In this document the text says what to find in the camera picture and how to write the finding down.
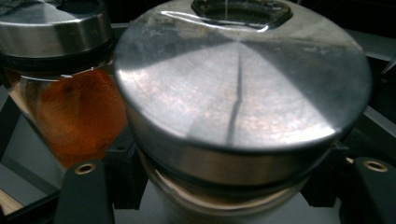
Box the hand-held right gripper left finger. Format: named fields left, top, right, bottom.
left=54, top=160, right=115, bottom=224

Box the glass jar with orange spice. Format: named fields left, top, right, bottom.
left=0, top=0, right=129, bottom=170

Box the glass jar with white seasoning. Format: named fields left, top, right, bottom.
left=113, top=0, right=374, bottom=224

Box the black and grey spice rack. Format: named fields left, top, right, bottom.
left=0, top=0, right=396, bottom=224

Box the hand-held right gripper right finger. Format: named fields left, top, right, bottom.
left=339, top=157, right=396, bottom=224

